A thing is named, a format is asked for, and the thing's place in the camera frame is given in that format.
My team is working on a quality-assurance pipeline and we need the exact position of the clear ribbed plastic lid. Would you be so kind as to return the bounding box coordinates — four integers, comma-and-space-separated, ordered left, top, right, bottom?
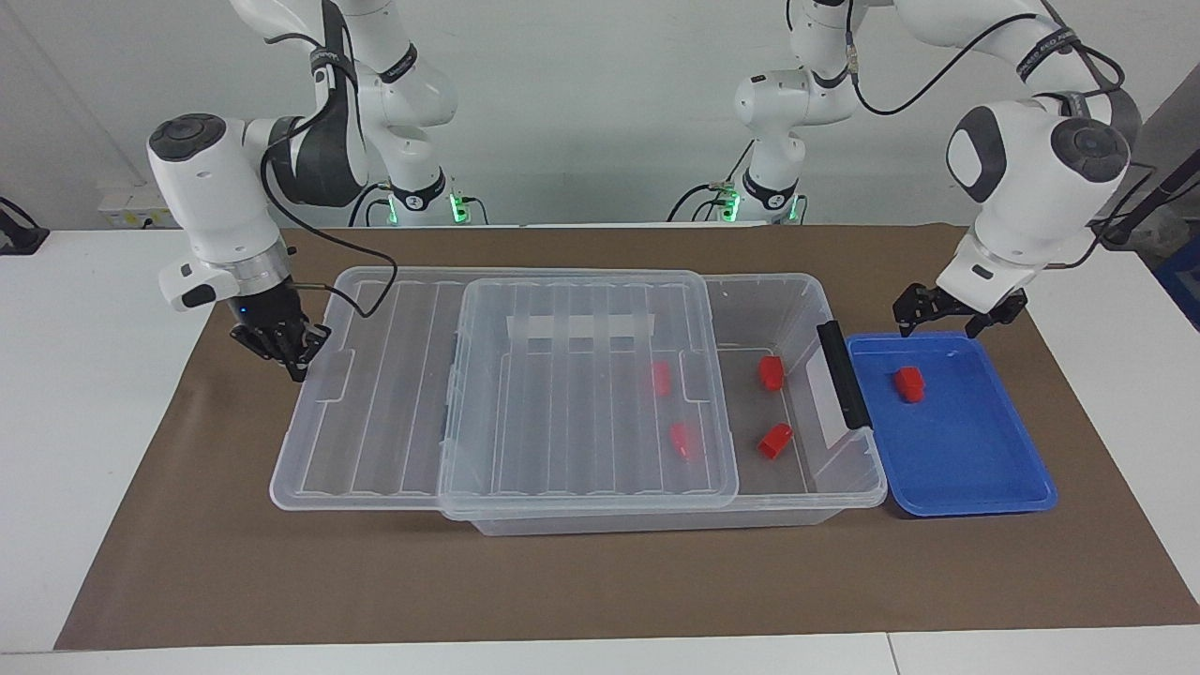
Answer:
270, 266, 741, 522

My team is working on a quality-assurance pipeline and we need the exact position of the blue plastic tray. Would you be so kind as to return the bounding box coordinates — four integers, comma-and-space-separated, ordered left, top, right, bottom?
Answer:
846, 331, 1059, 518

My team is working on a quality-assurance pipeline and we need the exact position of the clear plastic storage box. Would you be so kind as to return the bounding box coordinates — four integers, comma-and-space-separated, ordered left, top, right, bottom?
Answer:
439, 272, 889, 537

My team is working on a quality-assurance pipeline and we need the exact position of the blue crate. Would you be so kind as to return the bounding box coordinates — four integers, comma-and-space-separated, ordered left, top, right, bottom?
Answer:
1155, 234, 1200, 331

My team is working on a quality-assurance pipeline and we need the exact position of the brown table mat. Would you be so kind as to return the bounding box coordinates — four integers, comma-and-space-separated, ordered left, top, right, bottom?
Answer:
54, 225, 1200, 651

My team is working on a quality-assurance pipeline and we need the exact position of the black pole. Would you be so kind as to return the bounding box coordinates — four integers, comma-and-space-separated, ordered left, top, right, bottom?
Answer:
1092, 150, 1200, 247

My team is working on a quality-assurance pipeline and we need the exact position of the black clamp device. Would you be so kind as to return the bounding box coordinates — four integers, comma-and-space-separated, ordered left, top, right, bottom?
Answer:
0, 197, 50, 256

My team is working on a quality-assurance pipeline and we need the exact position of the black box latch handle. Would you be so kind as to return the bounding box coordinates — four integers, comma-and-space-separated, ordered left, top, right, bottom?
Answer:
816, 321, 875, 432

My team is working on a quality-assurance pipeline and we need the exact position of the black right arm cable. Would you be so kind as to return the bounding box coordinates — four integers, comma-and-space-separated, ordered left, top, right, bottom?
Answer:
258, 33, 399, 320

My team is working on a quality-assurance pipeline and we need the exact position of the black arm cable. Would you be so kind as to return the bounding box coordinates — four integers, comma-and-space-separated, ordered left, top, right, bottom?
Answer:
258, 33, 399, 320
844, 0, 1159, 273

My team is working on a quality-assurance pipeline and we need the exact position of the black right base cable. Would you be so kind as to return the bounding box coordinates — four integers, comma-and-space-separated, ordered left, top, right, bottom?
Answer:
349, 181, 391, 228

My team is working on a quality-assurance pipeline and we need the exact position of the black base cable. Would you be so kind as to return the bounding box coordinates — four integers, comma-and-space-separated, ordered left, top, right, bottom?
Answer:
349, 181, 391, 228
667, 141, 756, 224

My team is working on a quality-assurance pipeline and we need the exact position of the white wall socket strip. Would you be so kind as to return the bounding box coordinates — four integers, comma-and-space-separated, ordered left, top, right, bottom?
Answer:
98, 185, 177, 229

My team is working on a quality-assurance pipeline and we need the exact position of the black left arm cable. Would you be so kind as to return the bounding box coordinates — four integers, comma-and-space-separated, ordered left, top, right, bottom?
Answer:
844, 0, 1159, 273

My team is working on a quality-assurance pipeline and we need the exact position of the black left base cable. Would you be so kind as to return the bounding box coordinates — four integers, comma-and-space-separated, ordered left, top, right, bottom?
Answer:
667, 141, 756, 224

